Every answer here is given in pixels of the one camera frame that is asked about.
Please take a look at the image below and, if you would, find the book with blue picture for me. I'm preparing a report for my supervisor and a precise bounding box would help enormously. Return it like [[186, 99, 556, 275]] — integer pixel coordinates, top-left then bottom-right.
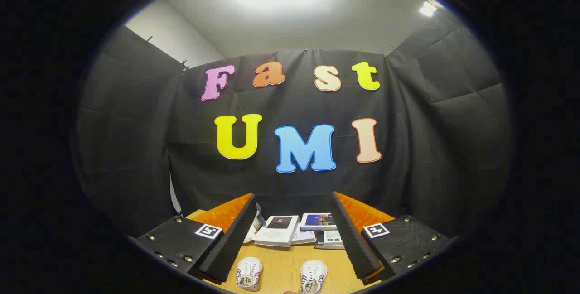
[[300, 213, 338, 232]]

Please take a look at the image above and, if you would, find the plain white book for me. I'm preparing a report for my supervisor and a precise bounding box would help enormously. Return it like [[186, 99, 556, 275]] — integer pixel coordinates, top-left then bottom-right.
[[292, 223, 317, 245]]

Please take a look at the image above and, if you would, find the dark book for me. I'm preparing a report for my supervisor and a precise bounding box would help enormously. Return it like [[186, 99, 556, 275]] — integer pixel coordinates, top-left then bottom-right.
[[314, 230, 345, 251]]

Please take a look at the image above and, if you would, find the white plush toy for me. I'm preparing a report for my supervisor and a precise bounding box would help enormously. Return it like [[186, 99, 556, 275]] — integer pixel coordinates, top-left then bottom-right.
[[243, 210, 267, 244]]

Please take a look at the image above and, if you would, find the white book with portrait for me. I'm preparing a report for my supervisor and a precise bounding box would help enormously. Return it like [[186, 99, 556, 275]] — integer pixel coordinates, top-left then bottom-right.
[[252, 215, 300, 247]]

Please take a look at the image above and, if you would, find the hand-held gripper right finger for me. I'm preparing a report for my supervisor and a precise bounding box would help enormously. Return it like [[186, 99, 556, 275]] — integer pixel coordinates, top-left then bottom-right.
[[332, 191, 456, 282]]

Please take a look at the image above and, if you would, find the small ceiling light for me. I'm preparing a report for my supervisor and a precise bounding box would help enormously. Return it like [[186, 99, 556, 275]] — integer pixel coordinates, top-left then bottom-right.
[[419, 0, 438, 18]]

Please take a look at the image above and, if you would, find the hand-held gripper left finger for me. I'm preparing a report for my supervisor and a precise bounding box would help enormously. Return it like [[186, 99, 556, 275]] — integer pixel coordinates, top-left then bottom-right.
[[128, 193, 257, 285]]

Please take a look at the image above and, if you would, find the white canvas shoe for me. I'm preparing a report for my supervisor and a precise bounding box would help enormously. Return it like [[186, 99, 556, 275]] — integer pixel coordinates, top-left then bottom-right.
[[300, 260, 328, 294], [236, 258, 264, 291]]

